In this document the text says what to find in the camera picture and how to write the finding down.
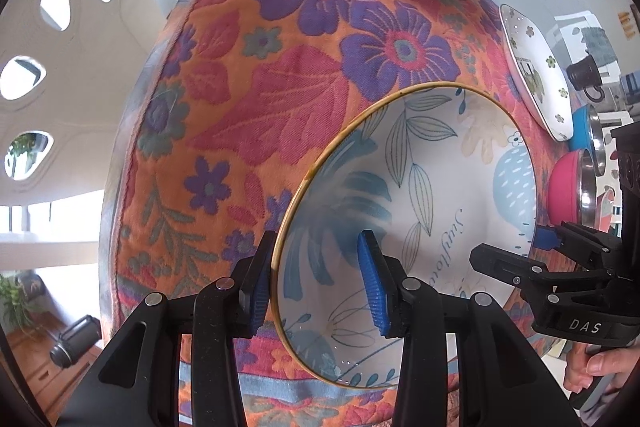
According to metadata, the floral tablecloth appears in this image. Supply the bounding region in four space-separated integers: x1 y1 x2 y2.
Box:
97 0 576 427

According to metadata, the white plastic chair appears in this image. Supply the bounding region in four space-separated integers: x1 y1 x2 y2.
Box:
0 0 201 188

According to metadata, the leaf print ceramic bowl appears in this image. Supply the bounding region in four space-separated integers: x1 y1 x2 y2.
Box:
272 83 536 390

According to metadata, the person's right hand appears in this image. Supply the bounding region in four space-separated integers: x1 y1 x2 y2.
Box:
564 341 640 408

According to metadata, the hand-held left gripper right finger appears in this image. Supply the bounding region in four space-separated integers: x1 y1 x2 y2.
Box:
356 229 571 427

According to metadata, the black cylindrical bottle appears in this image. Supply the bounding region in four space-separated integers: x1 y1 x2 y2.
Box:
49 314 101 370

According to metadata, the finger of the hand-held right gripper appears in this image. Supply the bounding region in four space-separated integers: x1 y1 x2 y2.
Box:
469 243 618 303
534 221 623 270

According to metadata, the blue steel bowl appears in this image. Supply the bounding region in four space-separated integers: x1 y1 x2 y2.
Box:
570 103 618 168

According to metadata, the black mug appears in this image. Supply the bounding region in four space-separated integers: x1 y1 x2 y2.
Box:
566 54 608 102

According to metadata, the square floral plate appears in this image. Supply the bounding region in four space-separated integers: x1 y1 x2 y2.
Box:
500 4 573 142

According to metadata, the green potted plant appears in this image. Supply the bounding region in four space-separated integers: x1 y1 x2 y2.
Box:
0 274 46 338

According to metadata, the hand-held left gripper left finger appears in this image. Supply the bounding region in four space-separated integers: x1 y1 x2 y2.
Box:
60 229 278 427

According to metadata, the pink steel bowl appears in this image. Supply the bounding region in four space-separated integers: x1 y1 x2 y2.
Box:
546 148 623 228

